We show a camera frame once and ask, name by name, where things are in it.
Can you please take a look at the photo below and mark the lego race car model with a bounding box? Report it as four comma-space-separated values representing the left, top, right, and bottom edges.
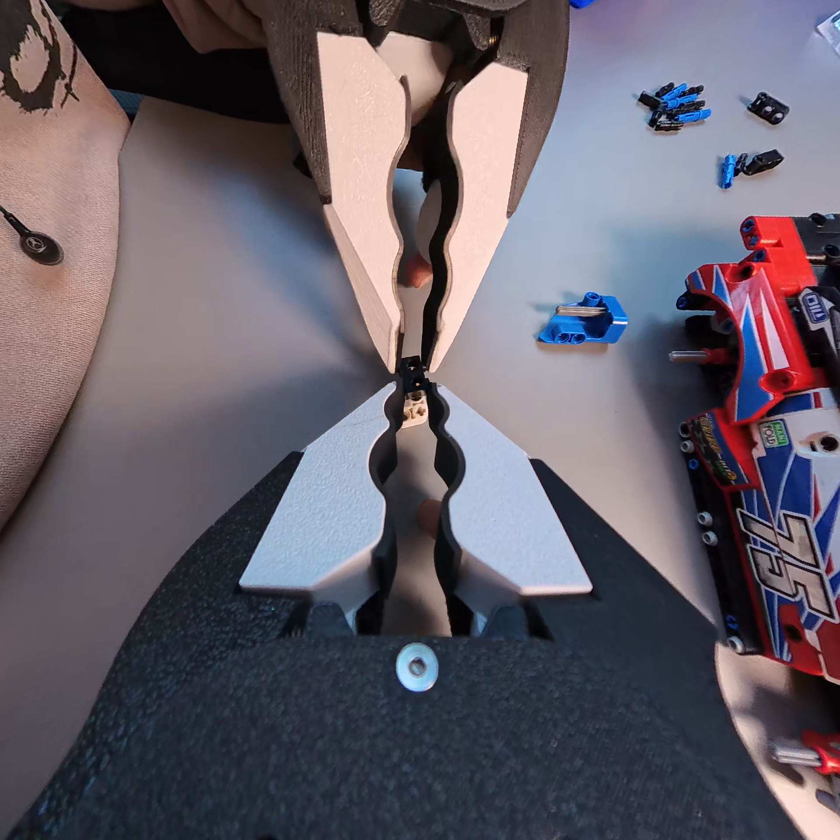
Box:
669, 213, 840, 788

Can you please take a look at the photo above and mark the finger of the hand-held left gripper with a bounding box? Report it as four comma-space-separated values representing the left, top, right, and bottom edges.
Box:
315, 33, 411, 377
424, 61, 530, 372

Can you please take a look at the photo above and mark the blue lego panel piece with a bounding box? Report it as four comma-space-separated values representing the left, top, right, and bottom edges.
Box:
537, 292, 630, 346

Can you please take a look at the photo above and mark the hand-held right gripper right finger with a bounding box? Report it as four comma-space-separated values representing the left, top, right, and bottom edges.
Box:
427, 384, 593, 635

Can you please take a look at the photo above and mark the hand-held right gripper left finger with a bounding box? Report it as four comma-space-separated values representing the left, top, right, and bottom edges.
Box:
238, 382, 403, 634

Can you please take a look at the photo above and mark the cluster of blue black pins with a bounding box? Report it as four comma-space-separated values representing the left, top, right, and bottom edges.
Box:
636, 81, 715, 133

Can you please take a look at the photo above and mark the person's left hand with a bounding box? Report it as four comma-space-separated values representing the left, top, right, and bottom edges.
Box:
161, 0, 268, 48

